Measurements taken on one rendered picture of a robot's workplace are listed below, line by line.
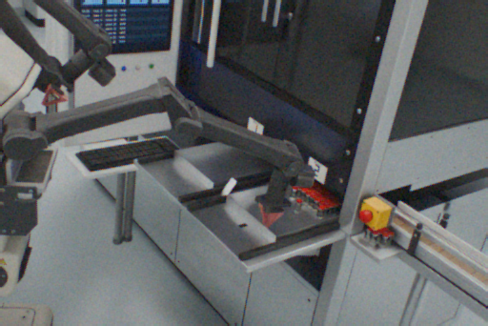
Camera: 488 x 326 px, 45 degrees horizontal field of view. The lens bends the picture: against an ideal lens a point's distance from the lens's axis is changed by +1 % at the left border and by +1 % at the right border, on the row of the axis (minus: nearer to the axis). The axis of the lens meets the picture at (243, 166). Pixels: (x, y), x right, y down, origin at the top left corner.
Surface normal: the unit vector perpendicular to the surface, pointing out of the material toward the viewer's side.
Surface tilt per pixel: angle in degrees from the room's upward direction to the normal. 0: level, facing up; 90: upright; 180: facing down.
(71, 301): 0
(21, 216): 90
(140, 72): 90
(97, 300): 0
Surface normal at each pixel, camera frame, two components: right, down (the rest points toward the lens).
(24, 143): 0.26, 0.66
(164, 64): 0.58, 0.45
